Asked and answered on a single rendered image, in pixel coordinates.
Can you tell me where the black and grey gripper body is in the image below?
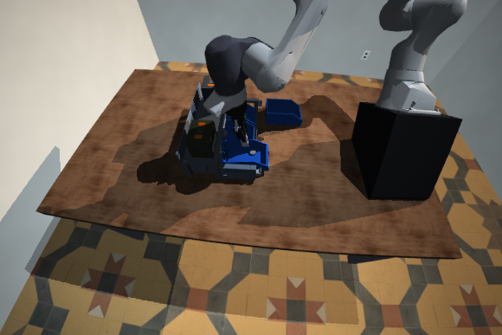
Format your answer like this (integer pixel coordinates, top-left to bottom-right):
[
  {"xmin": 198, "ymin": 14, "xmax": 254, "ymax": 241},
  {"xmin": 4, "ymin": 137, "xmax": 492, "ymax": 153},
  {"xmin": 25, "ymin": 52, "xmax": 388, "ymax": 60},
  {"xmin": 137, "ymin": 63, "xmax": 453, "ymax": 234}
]
[{"xmin": 225, "ymin": 101, "xmax": 248, "ymax": 125}]

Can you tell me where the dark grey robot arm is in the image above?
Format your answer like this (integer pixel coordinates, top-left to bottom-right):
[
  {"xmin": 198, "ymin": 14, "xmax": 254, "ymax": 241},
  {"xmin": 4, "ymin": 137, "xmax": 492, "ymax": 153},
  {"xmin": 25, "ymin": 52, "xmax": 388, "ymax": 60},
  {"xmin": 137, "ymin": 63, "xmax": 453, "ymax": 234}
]
[{"xmin": 203, "ymin": 0, "xmax": 467, "ymax": 117}]

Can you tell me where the grey metal shelf rack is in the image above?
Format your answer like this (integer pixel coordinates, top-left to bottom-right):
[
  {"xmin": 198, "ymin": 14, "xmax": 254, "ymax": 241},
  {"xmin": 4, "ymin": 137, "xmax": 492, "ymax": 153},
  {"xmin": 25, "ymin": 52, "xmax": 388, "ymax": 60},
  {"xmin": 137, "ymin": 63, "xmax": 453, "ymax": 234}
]
[{"xmin": 176, "ymin": 82, "xmax": 262, "ymax": 180}]

